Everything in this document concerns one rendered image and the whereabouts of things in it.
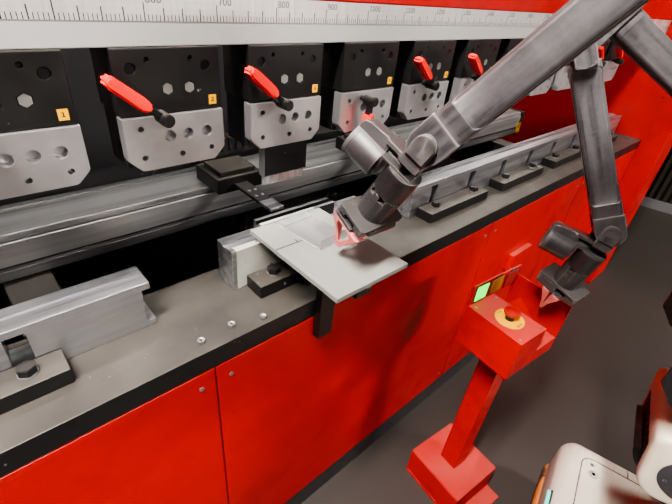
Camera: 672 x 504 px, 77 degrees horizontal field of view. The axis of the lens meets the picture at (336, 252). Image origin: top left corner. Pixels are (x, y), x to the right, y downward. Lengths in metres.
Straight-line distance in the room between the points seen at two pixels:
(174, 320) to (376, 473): 1.04
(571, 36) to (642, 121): 2.14
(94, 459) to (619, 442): 1.86
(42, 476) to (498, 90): 0.83
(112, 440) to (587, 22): 0.88
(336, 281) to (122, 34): 0.46
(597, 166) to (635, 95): 1.72
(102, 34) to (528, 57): 0.51
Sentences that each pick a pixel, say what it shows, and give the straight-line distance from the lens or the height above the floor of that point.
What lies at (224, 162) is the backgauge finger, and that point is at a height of 1.03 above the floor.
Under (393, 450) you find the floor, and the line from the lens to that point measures 1.73.
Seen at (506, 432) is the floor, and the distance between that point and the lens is 1.93.
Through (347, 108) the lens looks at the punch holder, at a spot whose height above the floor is 1.22.
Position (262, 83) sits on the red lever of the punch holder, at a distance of 0.69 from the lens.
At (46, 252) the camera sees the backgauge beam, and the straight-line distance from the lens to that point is 1.01.
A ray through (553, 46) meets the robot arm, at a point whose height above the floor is 1.39.
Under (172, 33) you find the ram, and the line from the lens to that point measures 0.67.
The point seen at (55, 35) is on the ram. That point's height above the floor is 1.35.
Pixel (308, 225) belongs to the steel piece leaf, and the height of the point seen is 1.00.
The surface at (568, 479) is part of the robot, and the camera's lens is 1.55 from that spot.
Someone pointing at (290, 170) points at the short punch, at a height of 1.10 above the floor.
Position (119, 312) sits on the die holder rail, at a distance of 0.81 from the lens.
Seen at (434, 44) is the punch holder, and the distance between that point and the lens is 1.04.
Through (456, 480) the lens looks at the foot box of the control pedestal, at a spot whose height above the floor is 0.12.
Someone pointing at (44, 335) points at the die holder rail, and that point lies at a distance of 0.80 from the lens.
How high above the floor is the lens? 1.44
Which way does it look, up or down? 33 degrees down
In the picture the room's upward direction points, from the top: 6 degrees clockwise
